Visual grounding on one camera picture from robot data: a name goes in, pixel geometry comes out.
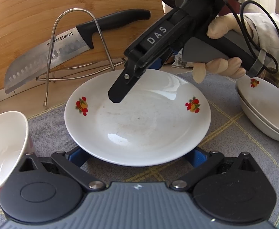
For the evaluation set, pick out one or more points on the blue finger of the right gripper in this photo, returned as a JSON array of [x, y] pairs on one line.
[[166, 58], [123, 84]]

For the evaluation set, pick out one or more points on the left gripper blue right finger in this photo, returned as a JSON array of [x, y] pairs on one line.
[[196, 157]]

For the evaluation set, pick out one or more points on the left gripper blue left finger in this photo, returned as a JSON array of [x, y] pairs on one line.
[[77, 156]]

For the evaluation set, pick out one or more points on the white floral plate back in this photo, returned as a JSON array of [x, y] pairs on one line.
[[161, 119]]

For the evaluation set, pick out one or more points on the white floral bowl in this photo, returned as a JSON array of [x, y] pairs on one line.
[[15, 141]]

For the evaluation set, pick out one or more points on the large white floral plate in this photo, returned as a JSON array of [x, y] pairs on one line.
[[262, 126]]

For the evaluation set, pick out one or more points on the white printed food bag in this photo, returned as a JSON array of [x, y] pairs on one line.
[[179, 62]]

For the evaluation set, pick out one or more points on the grey blue checked towel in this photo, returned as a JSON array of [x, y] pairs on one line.
[[230, 133]]

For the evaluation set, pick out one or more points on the bamboo cutting board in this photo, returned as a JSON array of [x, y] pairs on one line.
[[24, 24]]

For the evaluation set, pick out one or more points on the santoku knife black handle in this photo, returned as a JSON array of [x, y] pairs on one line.
[[67, 45]]

